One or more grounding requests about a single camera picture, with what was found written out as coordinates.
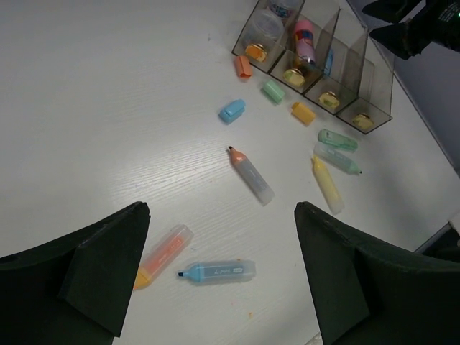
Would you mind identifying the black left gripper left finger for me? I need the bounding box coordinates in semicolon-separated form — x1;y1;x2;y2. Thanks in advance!
1;202;150;344

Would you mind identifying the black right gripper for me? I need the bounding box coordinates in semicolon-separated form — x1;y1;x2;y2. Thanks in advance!
362;0;459;60

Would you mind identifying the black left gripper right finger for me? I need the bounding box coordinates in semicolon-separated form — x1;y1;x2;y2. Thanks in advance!
295;202;459;344

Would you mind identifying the blue correction tape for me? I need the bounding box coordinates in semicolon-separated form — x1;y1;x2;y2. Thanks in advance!
323;48;334;76

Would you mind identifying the pink cap glue bottle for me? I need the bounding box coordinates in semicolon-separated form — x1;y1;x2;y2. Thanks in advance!
293;19;316;65

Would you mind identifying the green capped highlighter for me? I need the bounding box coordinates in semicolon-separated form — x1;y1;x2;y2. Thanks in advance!
318;129;358;152

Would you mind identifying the paper clip jar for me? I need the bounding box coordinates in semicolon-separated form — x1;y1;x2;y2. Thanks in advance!
267;0;300;19
248;9;284;41

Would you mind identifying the orange tip grey highlighter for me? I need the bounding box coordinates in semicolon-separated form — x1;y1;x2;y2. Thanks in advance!
228;146;275;206

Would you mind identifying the clear four-compartment organizer tray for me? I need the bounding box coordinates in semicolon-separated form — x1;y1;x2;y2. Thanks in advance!
232;1;395;134

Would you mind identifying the yellow highlighter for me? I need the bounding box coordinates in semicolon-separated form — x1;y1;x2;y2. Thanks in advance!
312;155;344;215

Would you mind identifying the blue highlighter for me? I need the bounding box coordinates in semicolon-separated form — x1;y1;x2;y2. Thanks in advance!
177;259;257;285

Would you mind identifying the yellow-orange highlighter cap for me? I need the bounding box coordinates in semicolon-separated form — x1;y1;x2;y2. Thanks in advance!
291;102;316;127

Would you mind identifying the green uncapped highlighter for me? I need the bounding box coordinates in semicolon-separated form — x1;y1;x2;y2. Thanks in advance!
313;142;362;175

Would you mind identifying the green highlighter cap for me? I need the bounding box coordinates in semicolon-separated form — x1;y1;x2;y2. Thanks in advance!
261;80;285;105

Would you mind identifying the orange highlighter cap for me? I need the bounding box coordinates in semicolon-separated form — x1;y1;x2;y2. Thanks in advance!
234;55;252;81

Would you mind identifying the blue highlighter cap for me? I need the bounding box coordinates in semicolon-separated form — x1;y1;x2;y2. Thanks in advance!
218;99;246;124

